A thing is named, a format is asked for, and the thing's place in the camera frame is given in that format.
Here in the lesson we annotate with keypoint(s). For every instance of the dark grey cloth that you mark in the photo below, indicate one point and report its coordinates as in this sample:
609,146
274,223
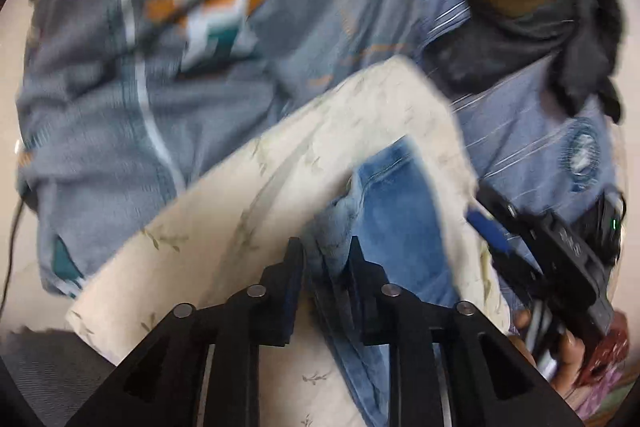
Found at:
45,382

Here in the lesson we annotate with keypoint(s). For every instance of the cream floral cloth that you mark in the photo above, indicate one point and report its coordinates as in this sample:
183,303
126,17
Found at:
240,207

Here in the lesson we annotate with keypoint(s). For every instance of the blue striped cloth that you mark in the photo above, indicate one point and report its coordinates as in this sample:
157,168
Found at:
525,132

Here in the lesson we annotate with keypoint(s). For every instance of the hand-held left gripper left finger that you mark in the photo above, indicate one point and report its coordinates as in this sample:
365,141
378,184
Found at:
294,277

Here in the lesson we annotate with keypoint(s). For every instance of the grey sweater with orange pattern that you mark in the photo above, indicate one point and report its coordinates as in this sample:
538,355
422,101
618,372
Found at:
100,107

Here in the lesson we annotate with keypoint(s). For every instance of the blue denim pants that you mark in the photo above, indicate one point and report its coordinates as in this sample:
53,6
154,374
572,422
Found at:
395,217

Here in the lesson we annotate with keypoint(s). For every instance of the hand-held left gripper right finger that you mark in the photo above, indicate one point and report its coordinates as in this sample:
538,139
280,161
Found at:
356,279

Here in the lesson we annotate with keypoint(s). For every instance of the person's right hand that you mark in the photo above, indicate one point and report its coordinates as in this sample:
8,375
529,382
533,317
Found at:
567,357

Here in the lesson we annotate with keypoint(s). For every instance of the black cloth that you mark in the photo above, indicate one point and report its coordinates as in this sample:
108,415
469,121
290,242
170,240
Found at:
585,32

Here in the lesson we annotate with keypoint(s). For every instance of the red patterned cloth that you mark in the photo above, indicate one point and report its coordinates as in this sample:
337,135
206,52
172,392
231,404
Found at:
607,347

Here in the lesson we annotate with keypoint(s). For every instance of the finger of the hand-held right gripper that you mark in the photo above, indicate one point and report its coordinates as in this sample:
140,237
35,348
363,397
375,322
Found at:
492,234
505,207

